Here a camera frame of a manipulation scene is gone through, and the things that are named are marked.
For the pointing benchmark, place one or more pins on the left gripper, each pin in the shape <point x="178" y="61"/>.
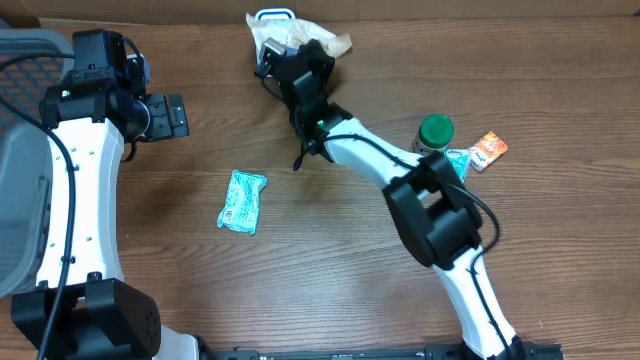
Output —
<point x="163" y="116"/>

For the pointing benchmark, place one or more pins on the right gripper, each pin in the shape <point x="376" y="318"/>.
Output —
<point x="325" y="62"/>

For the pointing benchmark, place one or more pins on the brown PanTree snack bag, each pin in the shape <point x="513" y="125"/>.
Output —
<point x="294" y="32"/>

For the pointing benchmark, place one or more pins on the teal tissue packet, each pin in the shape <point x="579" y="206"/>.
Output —
<point x="242" y="203"/>

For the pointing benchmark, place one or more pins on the green lid jar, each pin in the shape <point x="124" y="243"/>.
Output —
<point x="434" y="134"/>

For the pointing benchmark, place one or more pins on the teal gum packet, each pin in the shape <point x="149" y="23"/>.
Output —
<point x="460" y="160"/>

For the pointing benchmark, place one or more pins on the orange snack packet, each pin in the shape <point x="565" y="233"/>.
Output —
<point x="486" y="151"/>

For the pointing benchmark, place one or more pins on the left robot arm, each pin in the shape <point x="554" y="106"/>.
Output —
<point x="81" y="306"/>

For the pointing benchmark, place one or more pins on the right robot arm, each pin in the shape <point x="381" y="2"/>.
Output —
<point x="437" y="218"/>

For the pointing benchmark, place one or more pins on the white barcode scanner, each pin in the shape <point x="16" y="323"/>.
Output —
<point x="275" y="14"/>

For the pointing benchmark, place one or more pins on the grey plastic shopping basket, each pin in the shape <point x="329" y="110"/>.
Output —
<point x="33" y="234"/>

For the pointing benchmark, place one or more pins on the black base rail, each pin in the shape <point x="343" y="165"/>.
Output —
<point x="340" y="355"/>

